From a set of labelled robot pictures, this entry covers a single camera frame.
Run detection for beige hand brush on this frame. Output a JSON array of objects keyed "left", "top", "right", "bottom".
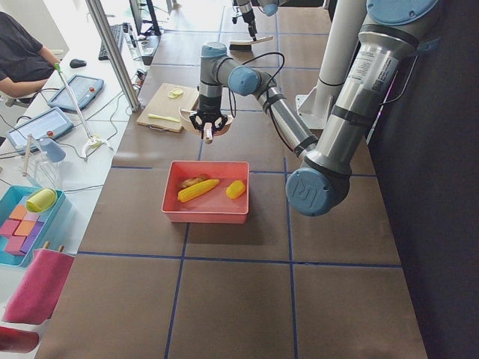
[{"left": 229, "top": 35, "right": 273, "bottom": 52}]

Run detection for yellow-green cup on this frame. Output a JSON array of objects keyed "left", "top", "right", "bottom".
[{"left": 25, "top": 188, "right": 58, "bottom": 213}]

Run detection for beige plastic dustpan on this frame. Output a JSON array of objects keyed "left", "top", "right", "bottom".
[{"left": 180, "top": 109, "right": 234, "bottom": 144}]

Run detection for teach pendant near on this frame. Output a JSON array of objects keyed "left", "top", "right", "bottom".
[{"left": 6, "top": 107, "right": 73, "bottom": 151}]

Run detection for wooden cutting board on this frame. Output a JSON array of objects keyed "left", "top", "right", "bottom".
[{"left": 136, "top": 83, "right": 198, "bottom": 132}]

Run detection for lemon slice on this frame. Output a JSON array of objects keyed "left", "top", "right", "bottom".
[{"left": 168, "top": 88, "right": 183, "bottom": 99}]

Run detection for toy ginger root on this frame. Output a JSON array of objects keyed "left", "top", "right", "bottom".
[{"left": 178, "top": 174, "right": 210, "bottom": 189}]

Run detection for pink cloth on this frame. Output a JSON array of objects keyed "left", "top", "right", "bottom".
[{"left": 2, "top": 249, "right": 75, "bottom": 325}]

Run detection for black keyboard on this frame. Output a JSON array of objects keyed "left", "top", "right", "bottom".
[{"left": 97, "top": 23, "right": 124, "bottom": 61}]

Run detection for yellow toy corn cob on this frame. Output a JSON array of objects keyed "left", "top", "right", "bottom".
[{"left": 177, "top": 179, "right": 220, "bottom": 203}]

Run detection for teal tray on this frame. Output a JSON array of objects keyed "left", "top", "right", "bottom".
[{"left": 1, "top": 185, "right": 67, "bottom": 267}]

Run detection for red plastic bin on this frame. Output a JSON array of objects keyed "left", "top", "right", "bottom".
[{"left": 162, "top": 161, "right": 249, "bottom": 224}]

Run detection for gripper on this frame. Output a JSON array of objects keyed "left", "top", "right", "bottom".
[
  {"left": 189, "top": 110, "right": 228, "bottom": 131},
  {"left": 232, "top": 3, "right": 257, "bottom": 34}
]

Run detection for teach pendant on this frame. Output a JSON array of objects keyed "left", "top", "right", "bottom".
[
  {"left": 6, "top": 107, "right": 73, "bottom": 151},
  {"left": 47, "top": 75, "right": 104, "bottom": 113}
]

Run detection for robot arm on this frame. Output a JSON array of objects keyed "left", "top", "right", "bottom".
[
  {"left": 231, "top": 0, "right": 287, "bottom": 39},
  {"left": 181, "top": 1, "right": 441, "bottom": 216}
]

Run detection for reacher grabber tool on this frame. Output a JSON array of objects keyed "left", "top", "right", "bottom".
[{"left": 53, "top": 62, "right": 113, "bottom": 161}]

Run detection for seated person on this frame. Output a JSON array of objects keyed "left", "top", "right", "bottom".
[{"left": 1, "top": 12, "right": 60, "bottom": 98}]

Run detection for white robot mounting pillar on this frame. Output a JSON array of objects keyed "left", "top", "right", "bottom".
[{"left": 296, "top": 0, "right": 367, "bottom": 129}]

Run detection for yellow toy potato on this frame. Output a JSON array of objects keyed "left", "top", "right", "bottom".
[{"left": 225, "top": 179, "right": 246, "bottom": 199}]

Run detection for black computer mouse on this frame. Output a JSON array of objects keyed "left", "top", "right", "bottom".
[{"left": 70, "top": 58, "right": 87, "bottom": 69}]

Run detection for coloured foam blocks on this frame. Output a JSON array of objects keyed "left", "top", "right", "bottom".
[{"left": 1, "top": 203, "right": 45, "bottom": 257}]

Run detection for aluminium frame post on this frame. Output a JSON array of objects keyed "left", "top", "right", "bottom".
[{"left": 85, "top": 0, "right": 141, "bottom": 112}]

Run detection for blue paper cup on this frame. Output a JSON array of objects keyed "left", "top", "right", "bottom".
[{"left": 39, "top": 138, "right": 66, "bottom": 163}]

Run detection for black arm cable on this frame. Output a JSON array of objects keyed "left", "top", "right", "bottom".
[{"left": 220, "top": 51, "right": 286, "bottom": 117}]

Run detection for yellow plastic knife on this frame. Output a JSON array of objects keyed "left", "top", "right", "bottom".
[{"left": 147, "top": 114, "right": 180, "bottom": 123}]

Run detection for wooden rack stand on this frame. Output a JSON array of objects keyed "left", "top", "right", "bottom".
[{"left": 19, "top": 134, "right": 59, "bottom": 188}]

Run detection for teach pendant far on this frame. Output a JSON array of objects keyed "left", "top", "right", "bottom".
[{"left": 47, "top": 75, "right": 104, "bottom": 113}]

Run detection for red object at corner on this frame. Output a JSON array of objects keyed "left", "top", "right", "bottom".
[{"left": 1, "top": 326, "right": 40, "bottom": 353}]

